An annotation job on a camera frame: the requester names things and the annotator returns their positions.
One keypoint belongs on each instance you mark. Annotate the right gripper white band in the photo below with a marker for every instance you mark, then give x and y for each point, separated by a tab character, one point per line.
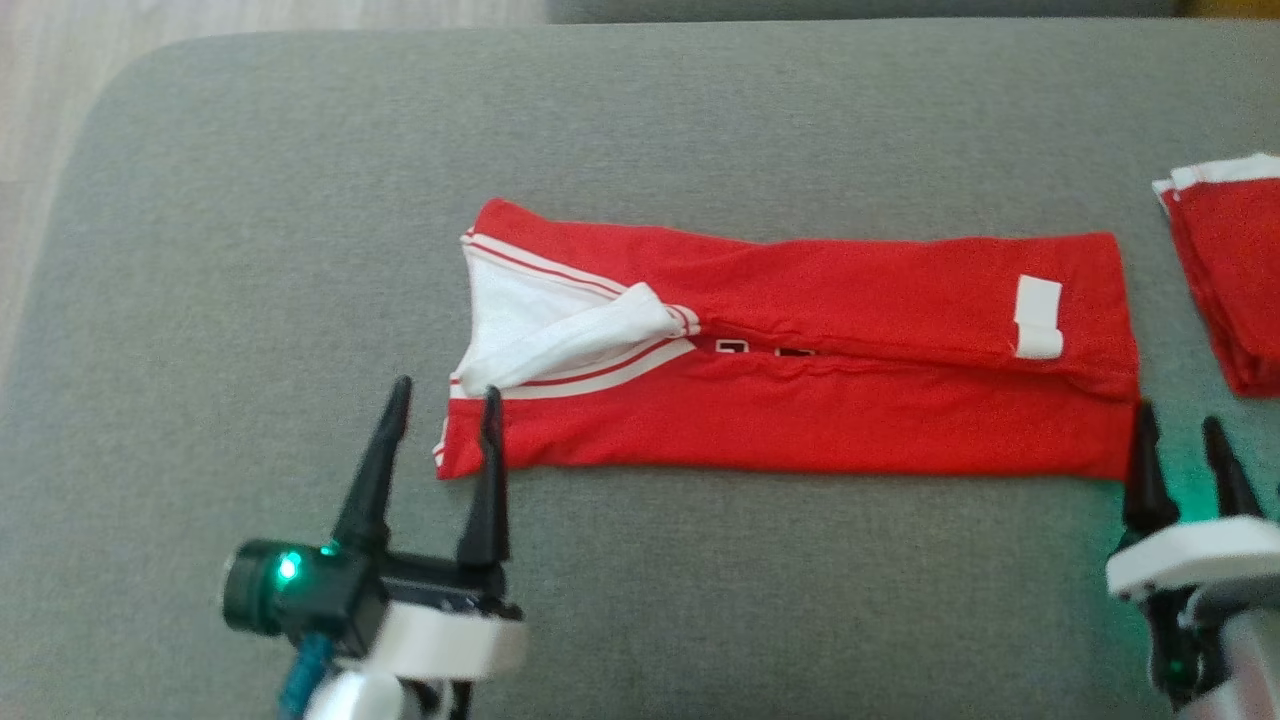
1200	555

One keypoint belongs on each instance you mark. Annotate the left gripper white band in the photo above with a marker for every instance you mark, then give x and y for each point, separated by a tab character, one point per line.
440	630

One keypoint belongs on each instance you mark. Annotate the red shorts with white stripes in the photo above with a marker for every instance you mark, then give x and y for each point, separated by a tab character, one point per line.
1235	270

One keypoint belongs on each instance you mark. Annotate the red jersey with white trim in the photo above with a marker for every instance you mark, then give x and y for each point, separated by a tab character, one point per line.
850	420

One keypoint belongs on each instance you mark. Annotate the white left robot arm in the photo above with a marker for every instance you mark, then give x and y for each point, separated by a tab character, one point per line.
360	700

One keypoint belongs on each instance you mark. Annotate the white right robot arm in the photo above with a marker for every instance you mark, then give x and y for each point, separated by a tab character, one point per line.
1250	660

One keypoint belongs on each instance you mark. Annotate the large grey sofa seat cushion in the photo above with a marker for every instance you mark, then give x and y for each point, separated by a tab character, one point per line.
700	600

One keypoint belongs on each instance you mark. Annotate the yellow sofa back cushion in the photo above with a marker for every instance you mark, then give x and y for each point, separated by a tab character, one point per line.
1230	7

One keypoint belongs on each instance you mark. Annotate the small grey sofa seat cushion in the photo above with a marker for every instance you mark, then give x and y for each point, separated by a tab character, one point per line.
850	9

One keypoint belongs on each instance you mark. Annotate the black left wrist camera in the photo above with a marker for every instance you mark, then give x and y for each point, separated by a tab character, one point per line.
300	590

